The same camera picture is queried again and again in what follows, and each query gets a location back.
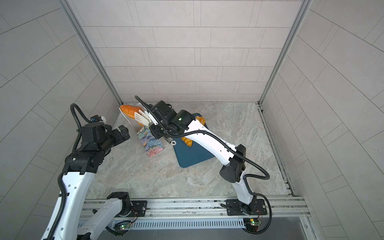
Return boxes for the aluminium corner post left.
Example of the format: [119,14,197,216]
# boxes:
[58,0,123,104]

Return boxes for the long fake croissant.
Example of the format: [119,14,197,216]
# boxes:
[181,137,193,147]

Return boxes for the aluminium corner post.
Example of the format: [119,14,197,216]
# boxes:
[259,0,312,106]
[58,0,123,104]

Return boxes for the green circuit board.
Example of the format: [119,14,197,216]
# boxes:
[243,219,263,233]
[114,221,132,231]

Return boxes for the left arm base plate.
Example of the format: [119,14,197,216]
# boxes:
[118,200,148,218]

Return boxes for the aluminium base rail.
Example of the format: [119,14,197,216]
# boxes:
[77,196,310,231]

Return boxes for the aluminium corner post right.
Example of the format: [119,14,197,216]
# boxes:
[259,0,312,106]

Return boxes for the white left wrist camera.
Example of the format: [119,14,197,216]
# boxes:
[90,115,107,123]

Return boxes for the dark teal plastic tray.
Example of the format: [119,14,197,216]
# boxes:
[172,112,217,169]

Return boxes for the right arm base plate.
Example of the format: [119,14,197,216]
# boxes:
[225,198,268,216]

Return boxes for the floral paper bag white handles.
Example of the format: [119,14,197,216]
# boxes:
[119,108,164,158]

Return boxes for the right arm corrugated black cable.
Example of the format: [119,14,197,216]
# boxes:
[134,95,273,235]

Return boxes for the reddish brown fake croissant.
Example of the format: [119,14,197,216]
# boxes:
[120,105,142,119]

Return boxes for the left green circuit board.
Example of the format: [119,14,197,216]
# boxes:
[114,221,132,231]

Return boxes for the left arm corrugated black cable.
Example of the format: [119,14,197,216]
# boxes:
[46,103,97,240]

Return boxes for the round knotted fake bun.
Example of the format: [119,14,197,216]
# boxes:
[196,116,206,126]

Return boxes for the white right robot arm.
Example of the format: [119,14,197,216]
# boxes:
[145,101,254,213]

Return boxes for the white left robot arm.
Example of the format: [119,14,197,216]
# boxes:
[42,122,132,240]

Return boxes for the right green circuit board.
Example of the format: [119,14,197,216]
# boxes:
[243,219,263,233]

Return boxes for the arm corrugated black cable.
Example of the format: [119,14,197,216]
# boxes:
[46,103,97,240]
[134,95,273,235]

